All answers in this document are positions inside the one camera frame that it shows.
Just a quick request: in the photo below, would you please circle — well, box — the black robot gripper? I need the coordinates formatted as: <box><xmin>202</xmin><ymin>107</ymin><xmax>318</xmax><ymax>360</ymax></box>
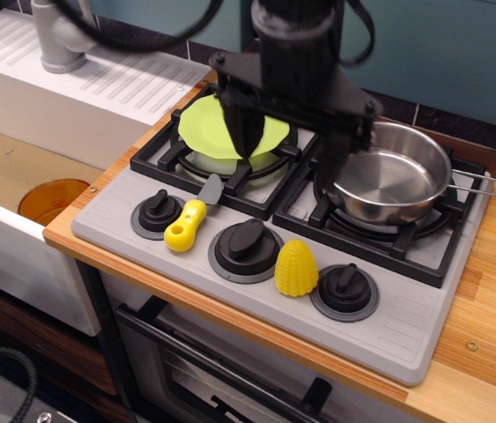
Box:
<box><xmin>210</xmin><ymin>52</ymin><xmax>383</xmax><ymax>185</ymax></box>

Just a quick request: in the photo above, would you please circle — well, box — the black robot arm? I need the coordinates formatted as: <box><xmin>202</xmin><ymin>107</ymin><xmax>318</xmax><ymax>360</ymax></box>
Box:
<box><xmin>210</xmin><ymin>1</ymin><xmax>382</xmax><ymax>189</ymax></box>

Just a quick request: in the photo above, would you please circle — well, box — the yellow toy corn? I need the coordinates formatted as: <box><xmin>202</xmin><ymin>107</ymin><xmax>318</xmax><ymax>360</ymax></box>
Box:
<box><xmin>274</xmin><ymin>240</ymin><xmax>319</xmax><ymax>297</ymax></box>

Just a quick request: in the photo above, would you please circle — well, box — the black left burner grate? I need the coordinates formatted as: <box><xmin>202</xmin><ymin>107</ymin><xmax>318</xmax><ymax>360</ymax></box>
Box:
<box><xmin>130</xmin><ymin>85</ymin><xmax>315</xmax><ymax>220</ymax></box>

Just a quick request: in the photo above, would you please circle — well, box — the black burner grate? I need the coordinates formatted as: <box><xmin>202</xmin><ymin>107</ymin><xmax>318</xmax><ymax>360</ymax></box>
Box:
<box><xmin>130</xmin><ymin>85</ymin><xmax>315</xmax><ymax>220</ymax></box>
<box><xmin>273</xmin><ymin>137</ymin><xmax>489</xmax><ymax>287</ymax></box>

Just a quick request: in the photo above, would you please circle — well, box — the light green plastic plate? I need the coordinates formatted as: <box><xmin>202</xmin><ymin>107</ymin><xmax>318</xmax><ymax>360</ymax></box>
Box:
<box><xmin>178</xmin><ymin>95</ymin><xmax>290</xmax><ymax>160</ymax></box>

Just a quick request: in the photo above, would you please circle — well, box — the stainless steel pan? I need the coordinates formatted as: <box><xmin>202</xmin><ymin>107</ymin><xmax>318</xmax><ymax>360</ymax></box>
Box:
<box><xmin>323</xmin><ymin>122</ymin><xmax>496</xmax><ymax>226</ymax></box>

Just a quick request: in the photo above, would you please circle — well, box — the black middle stove knob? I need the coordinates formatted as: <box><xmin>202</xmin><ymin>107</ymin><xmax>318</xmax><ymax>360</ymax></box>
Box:
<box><xmin>208</xmin><ymin>219</ymin><xmax>285</xmax><ymax>285</ymax></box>

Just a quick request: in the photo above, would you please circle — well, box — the black stove knob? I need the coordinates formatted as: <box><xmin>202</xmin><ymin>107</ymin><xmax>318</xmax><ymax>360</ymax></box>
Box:
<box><xmin>310</xmin><ymin>263</ymin><xmax>380</xmax><ymax>323</ymax></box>
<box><xmin>130</xmin><ymin>189</ymin><xmax>185</xmax><ymax>241</ymax></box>
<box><xmin>208</xmin><ymin>219</ymin><xmax>285</xmax><ymax>285</ymax></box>

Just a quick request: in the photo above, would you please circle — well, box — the grey toy stove top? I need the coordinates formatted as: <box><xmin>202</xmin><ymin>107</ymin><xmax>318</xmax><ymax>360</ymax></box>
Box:
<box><xmin>71</xmin><ymin>112</ymin><xmax>492</xmax><ymax>385</ymax></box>

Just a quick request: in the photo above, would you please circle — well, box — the black left stove knob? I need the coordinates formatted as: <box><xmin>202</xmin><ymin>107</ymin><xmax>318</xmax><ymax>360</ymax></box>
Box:
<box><xmin>130</xmin><ymin>189</ymin><xmax>185</xmax><ymax>241</ymax></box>

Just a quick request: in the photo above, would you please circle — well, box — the black right stove knob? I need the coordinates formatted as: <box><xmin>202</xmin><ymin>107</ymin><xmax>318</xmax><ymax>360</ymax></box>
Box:
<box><xmin>310</xmin><ymin>263</ymin><xmax>380</xmax><ymax>323</ymax></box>

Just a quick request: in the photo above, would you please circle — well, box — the black right burner grate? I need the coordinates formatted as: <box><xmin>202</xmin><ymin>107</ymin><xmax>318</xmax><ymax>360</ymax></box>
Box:
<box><xmin>273</xmin><ymin>137</ymin><xmax>489</xmax><ymax>287</ymax></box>

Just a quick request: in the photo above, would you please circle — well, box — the grey toy faucet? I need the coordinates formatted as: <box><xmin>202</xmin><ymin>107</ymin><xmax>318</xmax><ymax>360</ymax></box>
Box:
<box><xmin>31</xmin><ymin>0</ymin><xmax>97</xmax><ymax>74</ymax></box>

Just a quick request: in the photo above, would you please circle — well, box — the white toy sink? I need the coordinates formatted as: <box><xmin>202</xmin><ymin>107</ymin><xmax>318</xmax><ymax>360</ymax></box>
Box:
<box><xmin>0</xmin><ymin>9</ymin><xmax>209</xmax><ymax>336</ymax></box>

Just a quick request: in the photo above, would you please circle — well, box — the orange plastic bowl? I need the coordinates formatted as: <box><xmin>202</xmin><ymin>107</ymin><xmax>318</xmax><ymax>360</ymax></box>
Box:
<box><xmin>17</xmin><ymin>178</ymin><xmax>90</xmax><ymax>226</ymax></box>

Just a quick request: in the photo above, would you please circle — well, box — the toy oven door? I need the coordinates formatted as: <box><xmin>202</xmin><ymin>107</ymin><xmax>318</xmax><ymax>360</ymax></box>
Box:
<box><xmin>114</xmin><ymin>297</ymin><xmax>413</xmax><ymax>422</ymax></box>

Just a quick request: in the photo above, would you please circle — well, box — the yellow handled grey spatula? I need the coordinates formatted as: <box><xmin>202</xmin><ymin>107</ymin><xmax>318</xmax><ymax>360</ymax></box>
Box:
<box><xmin>164</xmin><ymin>174</ymin><xmax>222</xmax><ymax>252</ymax></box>

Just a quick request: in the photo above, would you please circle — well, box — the black braided cable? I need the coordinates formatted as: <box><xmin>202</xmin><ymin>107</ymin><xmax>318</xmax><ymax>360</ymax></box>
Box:
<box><xmin>0</xmin><ymin>0</ymin><xmax>376</xmax><ymax>423</ymax></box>

